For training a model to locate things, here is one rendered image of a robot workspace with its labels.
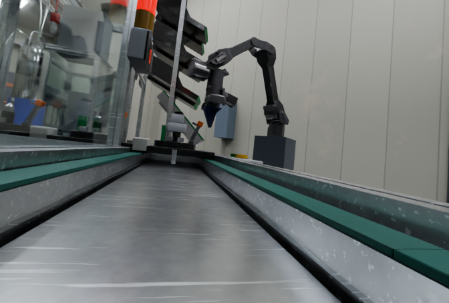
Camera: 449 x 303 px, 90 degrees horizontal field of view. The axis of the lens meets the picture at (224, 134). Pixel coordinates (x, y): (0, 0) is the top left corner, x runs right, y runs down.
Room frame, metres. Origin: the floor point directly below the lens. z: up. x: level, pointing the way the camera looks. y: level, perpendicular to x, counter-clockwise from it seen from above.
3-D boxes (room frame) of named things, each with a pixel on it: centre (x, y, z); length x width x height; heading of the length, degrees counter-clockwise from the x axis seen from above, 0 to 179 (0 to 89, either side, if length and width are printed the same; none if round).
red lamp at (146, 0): (0.57, 0.24, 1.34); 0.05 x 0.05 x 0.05
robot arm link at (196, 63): (0.78, 0.09, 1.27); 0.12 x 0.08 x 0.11; 124
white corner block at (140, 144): (0.66, 0.24, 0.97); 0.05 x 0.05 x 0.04; 12
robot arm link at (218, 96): (0.80, 0.05, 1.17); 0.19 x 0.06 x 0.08; 12
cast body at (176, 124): (0.78, 0.18, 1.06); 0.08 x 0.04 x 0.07; 102
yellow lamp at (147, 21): (0.57, 0.24, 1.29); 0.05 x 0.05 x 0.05
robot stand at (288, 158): (0.99, -0.23, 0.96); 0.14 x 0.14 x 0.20; 56
